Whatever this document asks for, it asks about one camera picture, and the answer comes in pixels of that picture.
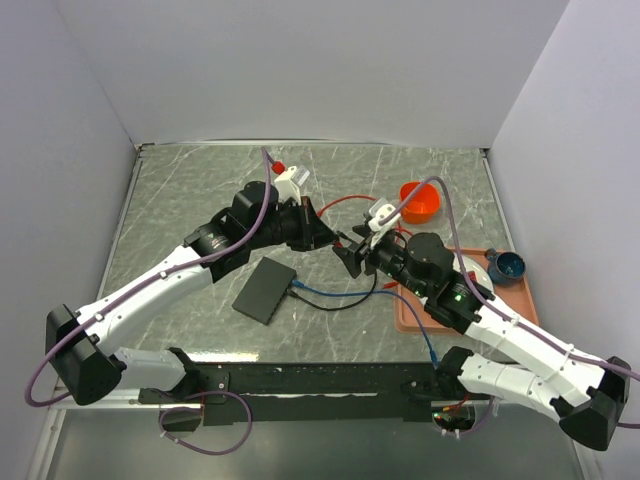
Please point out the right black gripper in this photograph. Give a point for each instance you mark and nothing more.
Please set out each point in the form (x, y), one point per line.
(351, 259)

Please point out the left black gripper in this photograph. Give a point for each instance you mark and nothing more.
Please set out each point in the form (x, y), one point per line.
(313, 232)

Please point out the black network switch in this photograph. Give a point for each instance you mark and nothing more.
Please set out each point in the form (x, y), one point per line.
(264, 291)

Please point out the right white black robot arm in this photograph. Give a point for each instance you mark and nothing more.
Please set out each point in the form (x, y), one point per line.
(583, 393)

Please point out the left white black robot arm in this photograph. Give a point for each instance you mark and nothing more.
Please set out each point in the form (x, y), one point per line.
(86, 346)

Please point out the orange plastic cup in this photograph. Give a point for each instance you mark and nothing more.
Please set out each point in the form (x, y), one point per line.
(423, 206)

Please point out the salmon pink tray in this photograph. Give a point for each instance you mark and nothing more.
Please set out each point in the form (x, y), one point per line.
(517, 297)

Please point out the white strawberry plate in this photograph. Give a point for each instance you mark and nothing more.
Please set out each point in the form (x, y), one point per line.
(476, 266)

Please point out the blue ceramic mug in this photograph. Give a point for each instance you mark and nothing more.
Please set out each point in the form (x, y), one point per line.
(505, 268)

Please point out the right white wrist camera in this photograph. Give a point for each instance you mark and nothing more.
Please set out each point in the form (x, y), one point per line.
(383, 217)

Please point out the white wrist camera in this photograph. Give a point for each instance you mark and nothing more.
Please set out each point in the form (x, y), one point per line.
(383, 217)
(289, 181)

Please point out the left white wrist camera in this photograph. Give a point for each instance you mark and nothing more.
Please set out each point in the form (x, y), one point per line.
(289, 181)

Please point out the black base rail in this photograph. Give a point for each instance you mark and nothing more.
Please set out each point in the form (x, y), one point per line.
(314, 392)

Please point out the aluminium frame rail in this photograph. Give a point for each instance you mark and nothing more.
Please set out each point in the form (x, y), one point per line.
(118, 399)

